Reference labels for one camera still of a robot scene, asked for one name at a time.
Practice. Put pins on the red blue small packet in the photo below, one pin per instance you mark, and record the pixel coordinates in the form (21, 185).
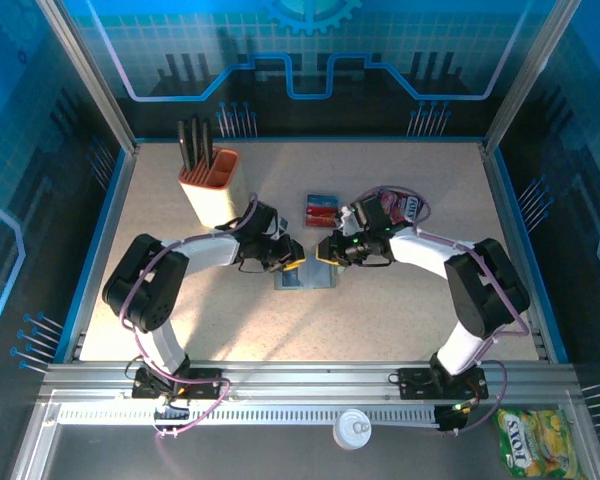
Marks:
(320, 227)

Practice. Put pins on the black electronics box green light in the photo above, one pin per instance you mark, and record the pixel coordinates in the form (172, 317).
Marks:
(447, 420)

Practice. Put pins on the beige knife block orange top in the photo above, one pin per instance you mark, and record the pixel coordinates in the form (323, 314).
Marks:
(225, 170)

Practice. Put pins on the purple candy bag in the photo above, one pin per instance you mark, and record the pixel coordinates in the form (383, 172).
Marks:
(395, 207)

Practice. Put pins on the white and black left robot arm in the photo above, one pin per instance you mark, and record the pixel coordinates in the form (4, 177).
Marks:
(210, 250)

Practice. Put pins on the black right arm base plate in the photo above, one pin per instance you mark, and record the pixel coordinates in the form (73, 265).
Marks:
(415, 382)

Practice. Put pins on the aluminium frame post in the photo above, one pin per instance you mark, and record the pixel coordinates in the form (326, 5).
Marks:
(91, 75)
(529, 75)

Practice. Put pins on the green card holder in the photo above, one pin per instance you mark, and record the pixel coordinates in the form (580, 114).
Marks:
(322, 277)

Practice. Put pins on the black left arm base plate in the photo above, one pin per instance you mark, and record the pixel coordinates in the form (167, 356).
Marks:
(205, 375)

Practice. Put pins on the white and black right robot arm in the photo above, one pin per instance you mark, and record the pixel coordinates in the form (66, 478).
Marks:
(485, 290)

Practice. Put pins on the aluminium mounting rail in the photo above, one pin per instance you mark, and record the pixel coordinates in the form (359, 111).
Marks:
(305, 380)

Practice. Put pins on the white can lid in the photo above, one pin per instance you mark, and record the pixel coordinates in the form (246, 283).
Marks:
(352, 429)

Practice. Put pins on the blue credit card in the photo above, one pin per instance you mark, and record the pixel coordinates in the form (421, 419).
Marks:
(322, 200)

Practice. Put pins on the red credit card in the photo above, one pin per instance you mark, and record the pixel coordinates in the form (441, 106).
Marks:
(320, 216)

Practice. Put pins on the yellow green candy bag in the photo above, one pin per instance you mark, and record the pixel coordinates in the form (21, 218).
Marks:
(540, 445)

